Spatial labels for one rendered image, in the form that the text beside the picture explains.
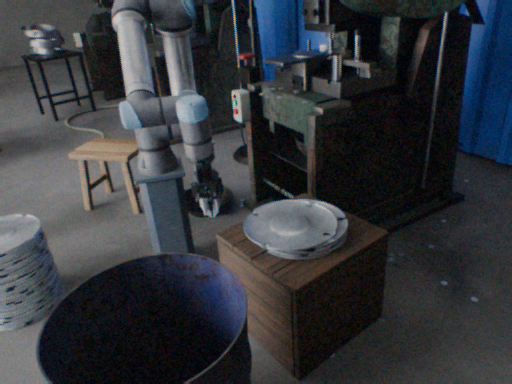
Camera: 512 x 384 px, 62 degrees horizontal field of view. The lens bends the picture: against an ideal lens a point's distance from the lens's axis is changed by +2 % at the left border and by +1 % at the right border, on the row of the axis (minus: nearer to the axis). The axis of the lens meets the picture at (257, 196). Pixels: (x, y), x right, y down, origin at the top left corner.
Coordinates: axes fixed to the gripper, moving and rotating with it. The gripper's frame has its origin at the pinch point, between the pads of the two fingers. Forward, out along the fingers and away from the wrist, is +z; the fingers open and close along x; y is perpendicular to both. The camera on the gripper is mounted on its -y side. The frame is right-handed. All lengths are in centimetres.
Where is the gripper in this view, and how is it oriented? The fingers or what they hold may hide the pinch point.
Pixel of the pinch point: (212, 212)
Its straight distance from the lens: 125.8
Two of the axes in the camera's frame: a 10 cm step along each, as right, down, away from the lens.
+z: 1.0, 8.4, 5.3
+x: 9.8, -1.6, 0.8
